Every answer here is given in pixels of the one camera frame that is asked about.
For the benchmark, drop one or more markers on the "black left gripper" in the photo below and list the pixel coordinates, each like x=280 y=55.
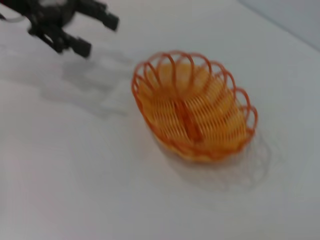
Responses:
x=52 y=12

